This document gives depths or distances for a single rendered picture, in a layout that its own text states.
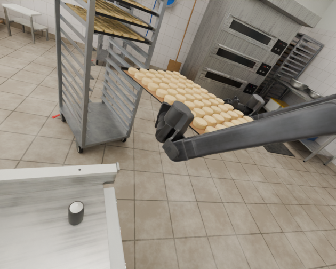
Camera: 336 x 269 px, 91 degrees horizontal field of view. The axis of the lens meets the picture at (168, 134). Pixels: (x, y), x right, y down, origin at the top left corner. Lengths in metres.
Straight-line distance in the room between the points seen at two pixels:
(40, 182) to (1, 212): 0.09
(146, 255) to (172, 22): 3.98
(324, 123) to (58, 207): 0.58
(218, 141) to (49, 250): 0.43
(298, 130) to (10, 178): 0.59
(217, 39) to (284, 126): 3.15
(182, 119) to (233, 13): 3.13
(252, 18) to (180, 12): 1.42
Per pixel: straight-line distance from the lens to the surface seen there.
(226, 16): 3.46
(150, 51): 1.39
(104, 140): 1.68
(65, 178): 0.51
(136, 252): 1.38
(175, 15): 4.22
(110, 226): 0.50
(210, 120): 0.64
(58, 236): 0.49
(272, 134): 0.38
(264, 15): 3.79
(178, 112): 0.45
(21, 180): 0.51
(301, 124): 0.38
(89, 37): 1.17
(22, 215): 0.53
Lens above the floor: 1.30
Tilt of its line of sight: 35 degrees down
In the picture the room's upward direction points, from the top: 25 degrees clockwise
